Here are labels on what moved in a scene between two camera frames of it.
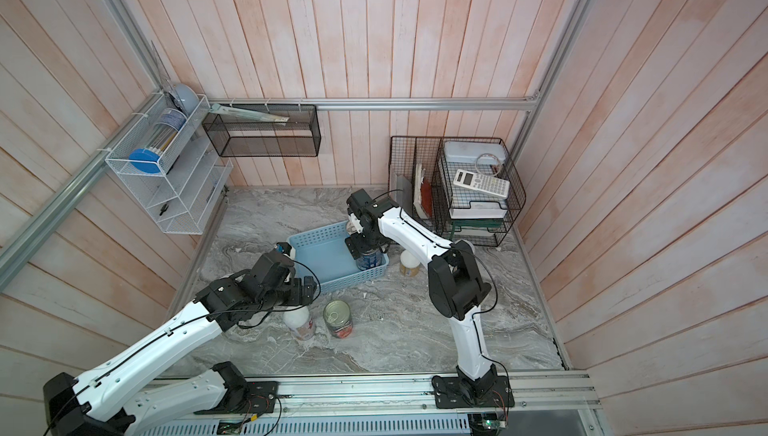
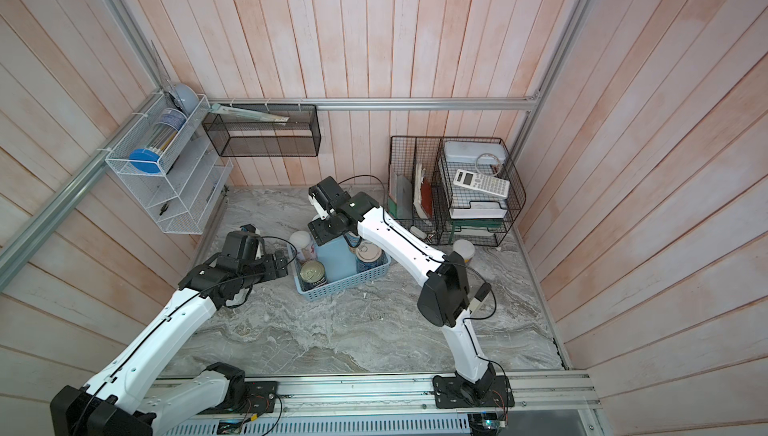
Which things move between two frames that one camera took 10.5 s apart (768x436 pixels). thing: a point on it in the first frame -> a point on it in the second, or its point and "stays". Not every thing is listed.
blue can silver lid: [370, 261] stays
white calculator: [482, 183] stays
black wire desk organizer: [468, 189] stays
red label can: [338, 318] -> [312, 275]
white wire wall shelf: [170, 168] stays
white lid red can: [299, 322] -> [303, 244]
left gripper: [296, 297] -> [271, 271]
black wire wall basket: [264, 130] stays
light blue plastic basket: [324, 255] stays
